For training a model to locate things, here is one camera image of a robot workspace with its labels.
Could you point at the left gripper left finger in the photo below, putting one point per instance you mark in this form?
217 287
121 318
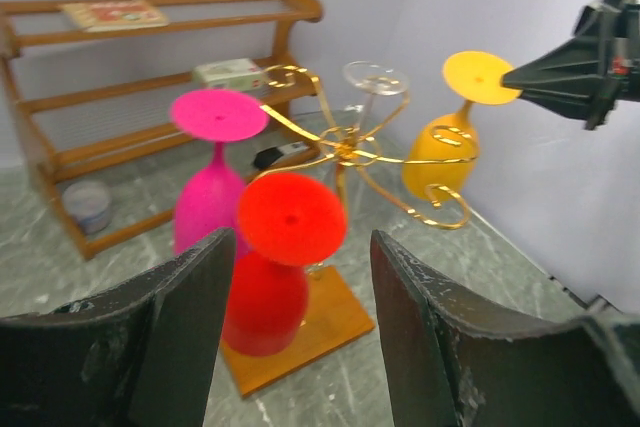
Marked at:
141 353

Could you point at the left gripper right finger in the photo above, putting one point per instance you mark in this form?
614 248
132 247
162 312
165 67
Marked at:
455 358

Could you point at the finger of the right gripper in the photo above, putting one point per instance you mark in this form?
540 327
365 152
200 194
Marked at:
577 65
576 105

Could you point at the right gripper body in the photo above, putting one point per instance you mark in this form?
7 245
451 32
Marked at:
600 19

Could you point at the yellow wine glass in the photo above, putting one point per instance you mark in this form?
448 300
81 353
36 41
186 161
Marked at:
445 150

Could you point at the pink wine glass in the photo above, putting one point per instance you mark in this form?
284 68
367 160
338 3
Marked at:
209 199

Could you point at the red wine glass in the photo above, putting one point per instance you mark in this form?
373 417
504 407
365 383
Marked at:
289 221

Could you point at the frosted clear tall glass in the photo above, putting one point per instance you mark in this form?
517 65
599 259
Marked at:
374 80

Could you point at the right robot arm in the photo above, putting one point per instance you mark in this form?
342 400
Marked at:
626 60

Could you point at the gold wine glass rack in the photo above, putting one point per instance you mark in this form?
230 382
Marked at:
319 314

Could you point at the small black device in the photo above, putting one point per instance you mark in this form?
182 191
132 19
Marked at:
272 155

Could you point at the green white small box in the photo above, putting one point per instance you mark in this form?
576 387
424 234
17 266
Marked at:
241 75

